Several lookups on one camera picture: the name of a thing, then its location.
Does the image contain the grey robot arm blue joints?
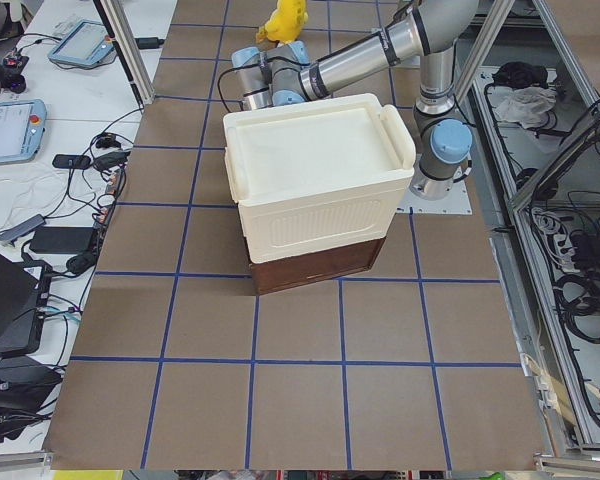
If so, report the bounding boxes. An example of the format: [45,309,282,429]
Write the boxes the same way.
[231,1,478,201]

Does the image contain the white plastic storage box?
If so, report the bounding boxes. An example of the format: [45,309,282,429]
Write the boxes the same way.
[223,94,416,264]

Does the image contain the brown paper table mat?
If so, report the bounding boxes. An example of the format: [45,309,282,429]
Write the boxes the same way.
[46,1,546,472]

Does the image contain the yellow plush duck toy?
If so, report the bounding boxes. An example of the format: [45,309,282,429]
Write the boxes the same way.
[255,0,309,44]

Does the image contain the black power adapter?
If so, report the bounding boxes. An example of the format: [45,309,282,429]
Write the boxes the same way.
[30,226,94,254]

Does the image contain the grey usb hub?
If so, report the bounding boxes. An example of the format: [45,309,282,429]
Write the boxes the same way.
[0,214,46,244]

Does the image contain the white crumpled cloth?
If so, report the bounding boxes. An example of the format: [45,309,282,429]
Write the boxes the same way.
[494,86,557,128]

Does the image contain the blue teach pendant far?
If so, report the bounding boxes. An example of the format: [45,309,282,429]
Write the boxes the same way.
[47,20,114,69]

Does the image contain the blue teach pendant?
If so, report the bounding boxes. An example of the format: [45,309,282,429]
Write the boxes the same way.
[0,99,47,165]
[47,20,114,69]

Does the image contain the black laptop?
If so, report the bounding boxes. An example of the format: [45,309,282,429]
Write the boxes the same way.
[0,254,51,358]

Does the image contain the blue teach pendant near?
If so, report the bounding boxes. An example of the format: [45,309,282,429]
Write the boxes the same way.
[0,99,47,165]

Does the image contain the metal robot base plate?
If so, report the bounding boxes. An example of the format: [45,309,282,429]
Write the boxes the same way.
[396,169,473,215]

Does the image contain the aluminium frame post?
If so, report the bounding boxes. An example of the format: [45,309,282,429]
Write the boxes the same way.
[93,0,155,109]

